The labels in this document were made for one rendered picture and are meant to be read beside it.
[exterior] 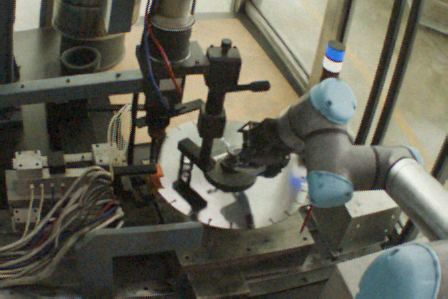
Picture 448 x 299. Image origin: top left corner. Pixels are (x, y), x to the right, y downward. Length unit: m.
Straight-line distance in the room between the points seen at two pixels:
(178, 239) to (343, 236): 0.44
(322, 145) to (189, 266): 0.43
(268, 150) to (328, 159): 0.21
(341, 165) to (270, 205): 0.33
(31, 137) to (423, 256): 1.25
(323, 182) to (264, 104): 0.92
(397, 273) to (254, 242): 0.74
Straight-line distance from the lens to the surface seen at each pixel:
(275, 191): 1.28
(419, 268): 0.61
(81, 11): 1.72
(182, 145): 1.24
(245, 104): 1.82
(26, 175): 1.36
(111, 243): 1.09
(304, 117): 0.99
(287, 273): 1.38
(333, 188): 0.93
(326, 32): 1.78
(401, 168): 0.95
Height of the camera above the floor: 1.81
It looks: 38 degrees down
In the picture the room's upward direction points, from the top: 12 degrees clockwise
